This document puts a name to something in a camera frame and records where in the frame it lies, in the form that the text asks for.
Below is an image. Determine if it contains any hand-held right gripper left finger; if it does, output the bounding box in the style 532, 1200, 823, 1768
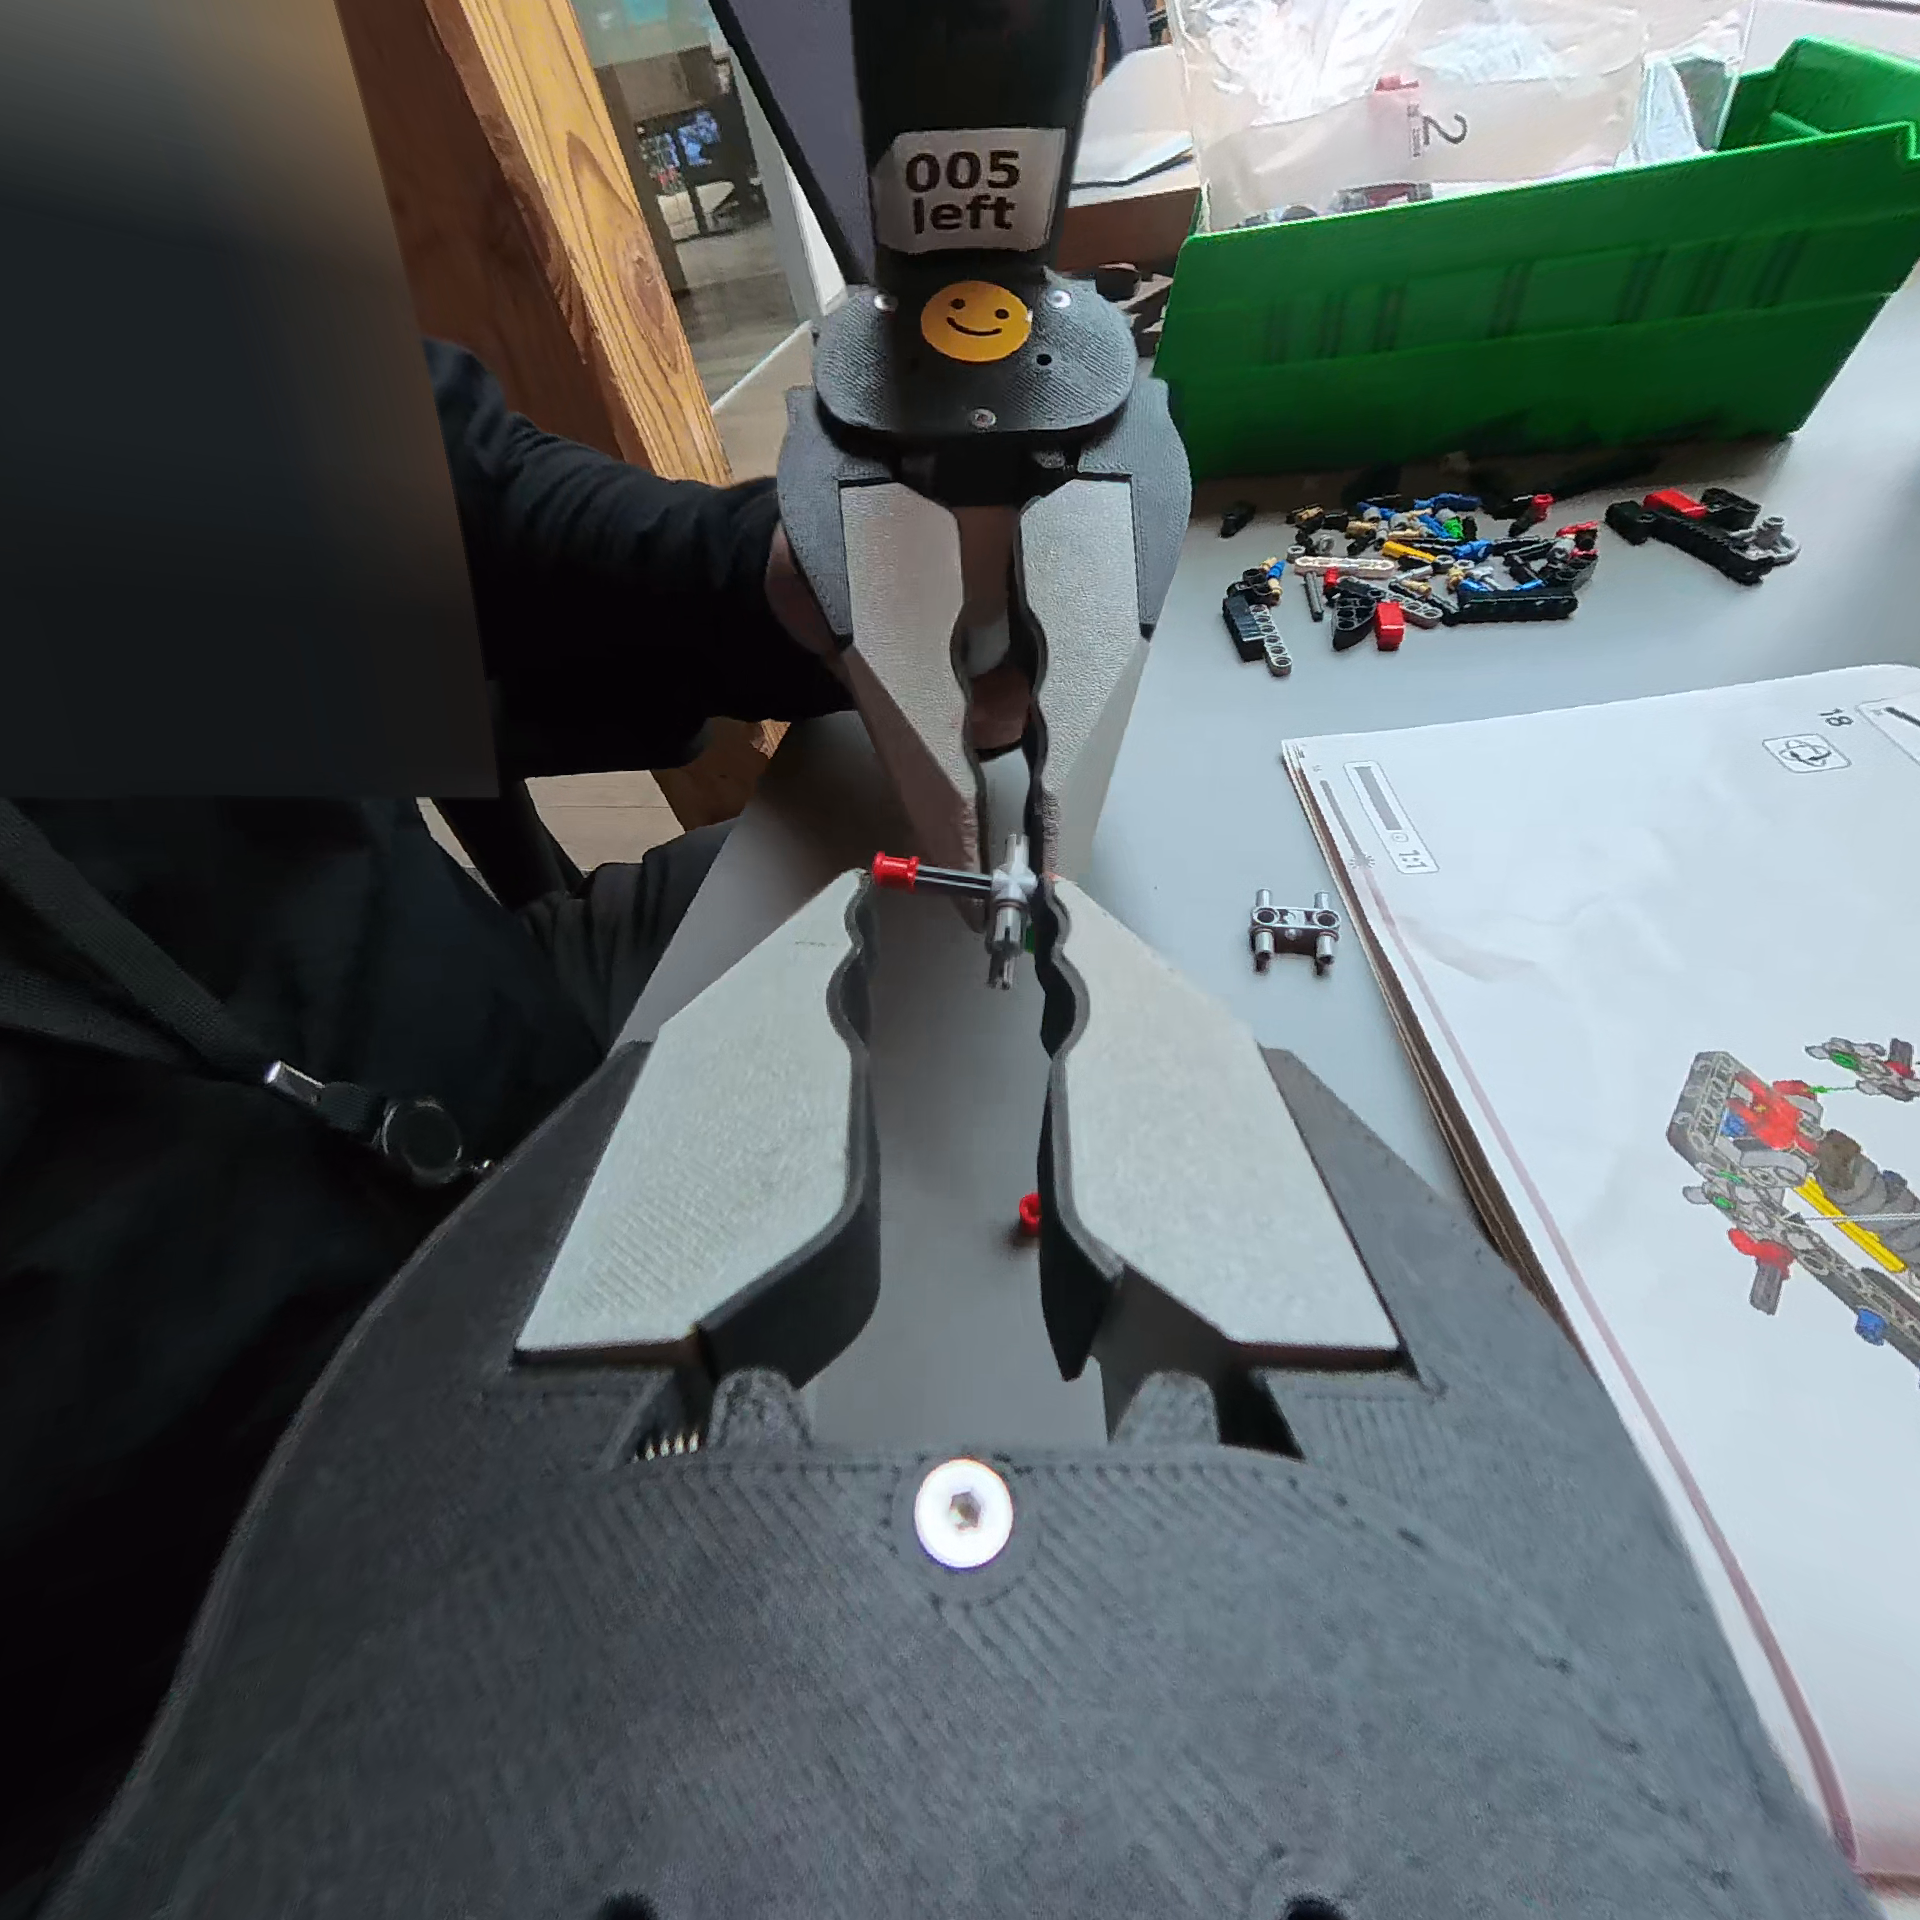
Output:
513, 871, 887, 1397

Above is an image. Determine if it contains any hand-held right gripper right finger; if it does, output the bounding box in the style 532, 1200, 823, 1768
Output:
1035, 877, 1412, 1433

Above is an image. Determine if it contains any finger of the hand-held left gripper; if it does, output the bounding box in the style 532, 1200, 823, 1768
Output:
1017, 478, 1144, 886
836, 479, 988, 888

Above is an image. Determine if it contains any grey lego axle connector assembly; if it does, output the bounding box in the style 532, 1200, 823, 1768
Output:
871, 831, 1059, 991

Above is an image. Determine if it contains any person's left forearm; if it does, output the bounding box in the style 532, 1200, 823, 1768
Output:
451, 342, 855, 735

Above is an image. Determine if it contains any pile of small lego pieces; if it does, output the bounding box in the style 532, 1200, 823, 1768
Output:
1224, 487, 1600, 677

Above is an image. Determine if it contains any black red lego subassembly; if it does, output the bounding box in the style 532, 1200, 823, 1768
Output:
1604, 487, 1802, 588

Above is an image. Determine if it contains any person's left hand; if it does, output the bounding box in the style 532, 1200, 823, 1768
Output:
766, 517, 1041, 755

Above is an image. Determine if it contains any white top side table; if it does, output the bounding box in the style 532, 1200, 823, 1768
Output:
1067, 60, 1210, 278

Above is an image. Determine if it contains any dark grey double pin connector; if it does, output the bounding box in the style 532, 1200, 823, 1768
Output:
1249, 886, 1339, 976

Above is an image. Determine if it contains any black office chair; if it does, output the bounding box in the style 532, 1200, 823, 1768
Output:
434, 735, 602, 910

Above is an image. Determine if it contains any open instruction booklet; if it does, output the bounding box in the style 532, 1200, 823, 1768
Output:
1282, 661, 1920, 1876

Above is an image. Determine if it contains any clear plastic parts bag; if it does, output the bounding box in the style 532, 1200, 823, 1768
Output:
1171, 0, 1788, 233

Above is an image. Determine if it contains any green storage bin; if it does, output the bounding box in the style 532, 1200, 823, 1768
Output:
1152, 37, 1920, 483

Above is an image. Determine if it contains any person's black clothing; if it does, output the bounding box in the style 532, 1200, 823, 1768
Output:
0, 796, 740, 1905

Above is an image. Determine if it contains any black lanyard with clip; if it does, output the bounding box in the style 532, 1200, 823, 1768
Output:
0, 803, 496, 1192

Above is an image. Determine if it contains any wooden post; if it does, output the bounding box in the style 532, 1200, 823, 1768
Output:
335, 0, 794, 829

